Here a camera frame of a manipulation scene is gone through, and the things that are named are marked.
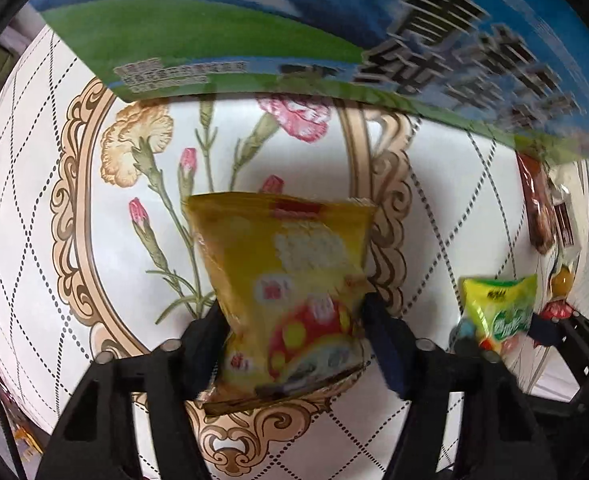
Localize yellow-green pea snack packet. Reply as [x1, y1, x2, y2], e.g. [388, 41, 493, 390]
[457, 274, 539, 356]

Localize floral printed white quilt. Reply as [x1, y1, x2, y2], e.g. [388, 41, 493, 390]
[0, 25, 589, 480]

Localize yellow panda snack packet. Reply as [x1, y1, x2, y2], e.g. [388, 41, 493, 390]
[184, 191, 378, 413]

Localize brown snack packet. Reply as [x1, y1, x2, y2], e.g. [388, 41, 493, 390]
[517, 152, 558, 256]

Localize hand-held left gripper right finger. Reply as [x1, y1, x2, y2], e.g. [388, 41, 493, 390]
[363, 294, 561, 480]

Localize white oat cookie packet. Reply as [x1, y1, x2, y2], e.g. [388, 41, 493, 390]
[549, 180, 583, 261]

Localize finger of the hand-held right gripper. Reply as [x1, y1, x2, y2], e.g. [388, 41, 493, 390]
[527, 310, 589, 411]
[452, 317, 478, 356]

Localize cardboard box with blue print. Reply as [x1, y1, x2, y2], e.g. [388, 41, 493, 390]
[27, 0, 589, 166]

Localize red triangular snack packet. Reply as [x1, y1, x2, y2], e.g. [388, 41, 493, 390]
[539, 300, 575, 322]

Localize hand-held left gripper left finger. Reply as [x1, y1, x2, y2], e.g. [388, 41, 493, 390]
[34, 304, 231, 480]

